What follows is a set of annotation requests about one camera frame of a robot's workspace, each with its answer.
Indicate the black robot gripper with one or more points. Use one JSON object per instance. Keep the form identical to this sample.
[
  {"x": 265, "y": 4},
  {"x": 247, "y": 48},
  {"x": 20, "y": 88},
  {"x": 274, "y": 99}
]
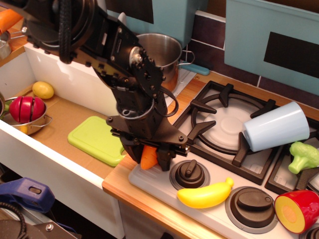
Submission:
[{"x": 142, "y": 121}]

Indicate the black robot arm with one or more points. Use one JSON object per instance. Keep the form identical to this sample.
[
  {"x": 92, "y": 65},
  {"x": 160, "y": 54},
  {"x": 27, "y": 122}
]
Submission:
[{"x": 80, "y": 31}]

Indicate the stainless steel pot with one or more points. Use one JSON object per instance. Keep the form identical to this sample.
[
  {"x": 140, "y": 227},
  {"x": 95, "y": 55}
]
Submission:
[{"x": 166, "y": 52}]

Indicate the large orange toy carrot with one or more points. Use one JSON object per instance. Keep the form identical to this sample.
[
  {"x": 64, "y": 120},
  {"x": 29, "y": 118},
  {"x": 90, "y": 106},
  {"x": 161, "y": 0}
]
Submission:
[{"x": 8, "y": 18}]

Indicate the dark left stove knob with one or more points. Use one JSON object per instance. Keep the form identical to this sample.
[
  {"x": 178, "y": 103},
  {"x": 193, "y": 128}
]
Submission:
[{"x": 189, "y": 174}]

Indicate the dark stove knob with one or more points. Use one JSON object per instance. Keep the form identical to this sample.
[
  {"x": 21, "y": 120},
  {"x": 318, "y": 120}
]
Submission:
[
  {"x": 251, "y": 210},
  {"x": 189, "y": 174}
]

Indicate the green plastic cutting board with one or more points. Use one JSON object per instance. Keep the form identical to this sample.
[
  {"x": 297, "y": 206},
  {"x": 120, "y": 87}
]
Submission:
[{"x": 93, "y": 136}]

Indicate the black left burner grate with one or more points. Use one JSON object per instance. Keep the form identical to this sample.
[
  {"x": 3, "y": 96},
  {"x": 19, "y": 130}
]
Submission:
[{"x": 214, "y": 123}]

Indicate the black burner grate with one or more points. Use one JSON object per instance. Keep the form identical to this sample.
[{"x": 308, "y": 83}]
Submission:
[
  {"x": 281, "y": 180},
  {"x": 214, "y": 123}
]

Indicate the yellow toy banana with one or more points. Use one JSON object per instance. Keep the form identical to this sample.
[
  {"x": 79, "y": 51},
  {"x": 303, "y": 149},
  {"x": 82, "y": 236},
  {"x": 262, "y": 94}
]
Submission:
[{"x": 206, "y": 197}]

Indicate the dark middle stove knob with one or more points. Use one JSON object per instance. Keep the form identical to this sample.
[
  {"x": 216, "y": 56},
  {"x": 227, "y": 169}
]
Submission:
[{"x": 251, "y": 210}]

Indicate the small steel colander bowl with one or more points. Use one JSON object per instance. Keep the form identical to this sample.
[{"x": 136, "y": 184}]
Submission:
[{"x": 27, "y": 128}]

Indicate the yellow toy lemon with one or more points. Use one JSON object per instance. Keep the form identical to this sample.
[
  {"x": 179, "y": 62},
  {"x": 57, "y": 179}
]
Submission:
[{"x": 43, "y": 90}]

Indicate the blue clamp tool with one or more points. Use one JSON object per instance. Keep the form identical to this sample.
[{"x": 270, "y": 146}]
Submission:
[{"x": 28, "y": 193}]

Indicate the black right burner grate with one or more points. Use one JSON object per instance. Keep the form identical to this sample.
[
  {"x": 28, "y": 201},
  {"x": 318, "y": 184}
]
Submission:
[{"x": 281, "y": 180}]

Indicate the red sliced toy fruit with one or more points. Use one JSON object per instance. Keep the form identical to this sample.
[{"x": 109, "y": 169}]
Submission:
[{"x": 25, "y": 109}]

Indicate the light blue plastic cup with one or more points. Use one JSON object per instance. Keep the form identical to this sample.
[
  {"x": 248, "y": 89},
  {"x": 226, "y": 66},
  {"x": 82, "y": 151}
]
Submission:
[{"x": 280, "y": 126}]

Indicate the green toy broccoli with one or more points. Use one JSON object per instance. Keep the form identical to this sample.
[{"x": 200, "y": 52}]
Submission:
[{"x": 305, "y": 157}]

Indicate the red toy apple half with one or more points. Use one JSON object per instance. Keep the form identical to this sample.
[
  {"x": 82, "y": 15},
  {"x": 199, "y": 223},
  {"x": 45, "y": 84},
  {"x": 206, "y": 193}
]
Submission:
[{"x": 298, "y": 210}]

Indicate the teal toy microwave door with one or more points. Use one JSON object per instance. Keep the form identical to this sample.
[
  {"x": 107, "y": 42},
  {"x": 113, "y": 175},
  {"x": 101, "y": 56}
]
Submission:
[{"x": 274, "y": 41}]

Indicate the teal utensil handle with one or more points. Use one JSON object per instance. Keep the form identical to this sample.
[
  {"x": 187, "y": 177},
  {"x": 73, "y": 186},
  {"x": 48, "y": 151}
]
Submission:
[{"x": 196, "y": 69}]

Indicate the steel pan with handle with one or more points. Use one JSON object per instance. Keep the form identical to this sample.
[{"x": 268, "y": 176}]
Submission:
[{"x": 5, "y": 38}]

